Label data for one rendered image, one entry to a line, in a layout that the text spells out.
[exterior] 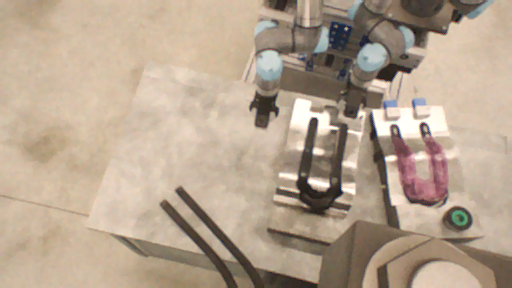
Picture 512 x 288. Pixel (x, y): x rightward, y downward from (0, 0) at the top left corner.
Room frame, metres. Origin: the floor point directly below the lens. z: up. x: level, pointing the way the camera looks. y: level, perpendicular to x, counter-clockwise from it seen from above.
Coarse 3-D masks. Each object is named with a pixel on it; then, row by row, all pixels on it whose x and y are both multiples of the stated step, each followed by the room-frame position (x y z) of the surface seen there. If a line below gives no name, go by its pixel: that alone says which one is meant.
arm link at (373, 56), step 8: (368, 48) 0.80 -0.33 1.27; (376, 48) 0.80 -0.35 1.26; (384, 48) 0.80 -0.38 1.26; (360, 56) 0.78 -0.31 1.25; (368, 56) 0.77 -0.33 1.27; (376, 56) 0.77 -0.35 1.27; (384, 56) 0.77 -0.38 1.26; (360, 64) 0.76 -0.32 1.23; (368, 64) 0.75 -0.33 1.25; (376, 64) 0.75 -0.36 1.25; (384, 64) 0.77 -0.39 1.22; (360, 72) 0.76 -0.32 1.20; (368, 72) 0.75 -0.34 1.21; (376, 72) 0.76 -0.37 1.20; (360, 80) 0.75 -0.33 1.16; (368, 80) 0.75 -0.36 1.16
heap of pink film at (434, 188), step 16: (400, 144) 0.65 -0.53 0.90; (432, 144) 0.65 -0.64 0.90; (400, 160) 0.58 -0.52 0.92; (432, 160) 0.58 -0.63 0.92; (400, 176) 0.53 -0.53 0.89; (416, 176) 0.53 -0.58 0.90; (432, 176) 0.54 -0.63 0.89; (448, 176) 0.54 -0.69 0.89; (416, 192) 0.47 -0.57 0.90; (432, 192) 0.48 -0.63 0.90
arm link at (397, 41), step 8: (384, 24) 0.90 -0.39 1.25; (376, 32) 0.88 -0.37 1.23; (384, 32) 0.87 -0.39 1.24; (392, 32) 0.87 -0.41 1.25; (400, 32) 0.87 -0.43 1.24; (408, 32) 0.87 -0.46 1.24; (376, 40) 0.86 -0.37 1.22; (384, 40) 0.84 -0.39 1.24; (392, 40) 0.84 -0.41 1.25; (400, 40) 0.84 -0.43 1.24; (408, 40) 0.85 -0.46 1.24; (392, 48) 0.82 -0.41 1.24; (400, 48) 0.82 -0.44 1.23; (408, 48) 0.84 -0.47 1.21; (392, 56) 0.80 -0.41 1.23
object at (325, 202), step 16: (304, 144) 0.63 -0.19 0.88; (336, 144) 0.64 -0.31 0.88; (304, 160) 0.57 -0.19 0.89; (336, 160) 0.58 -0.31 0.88; (304, 176) 0.50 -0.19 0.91; (336, 176) 0.51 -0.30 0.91; (304, 192) 0.45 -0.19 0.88; (320, 192) 0.44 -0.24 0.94; (336, 192) 0.45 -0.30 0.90; (320, 208) 0.40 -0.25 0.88
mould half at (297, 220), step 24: (336, 120) 0.73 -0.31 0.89; (360, 120) 0.74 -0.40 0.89; (288, 144) 0.63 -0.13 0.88; (288, 168) 0.52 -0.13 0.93; (312, 168) 0.53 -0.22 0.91; (288, 192) 0.44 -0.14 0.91; (288, 216) 0.37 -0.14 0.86; (312, 216) 0.37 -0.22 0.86; (336, 216) 0.38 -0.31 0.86; (312, 240) 0.30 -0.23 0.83
